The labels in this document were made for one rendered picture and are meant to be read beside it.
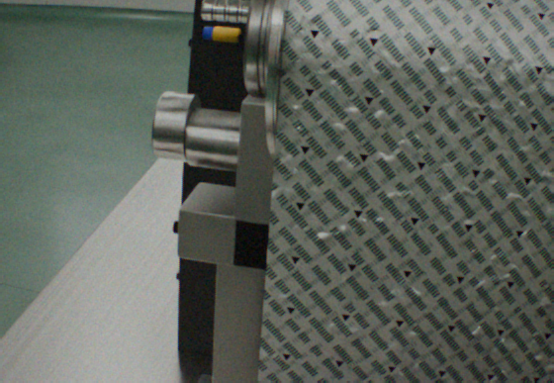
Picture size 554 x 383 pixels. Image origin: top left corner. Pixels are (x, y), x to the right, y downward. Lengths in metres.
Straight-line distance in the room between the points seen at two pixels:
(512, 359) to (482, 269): 0.06
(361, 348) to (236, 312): 0.12
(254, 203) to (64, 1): 6.02
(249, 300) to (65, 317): 0.40
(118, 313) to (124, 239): 0.18
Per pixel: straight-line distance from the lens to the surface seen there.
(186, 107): 0.73
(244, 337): 0.76
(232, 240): 0.73
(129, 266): 1.24
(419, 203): 0.63
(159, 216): 1.37
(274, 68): 0.61
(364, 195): 0.63
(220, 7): 0.66
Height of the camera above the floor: 1.40
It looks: 19 degrees down
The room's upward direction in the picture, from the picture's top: 4 degrees clockwise
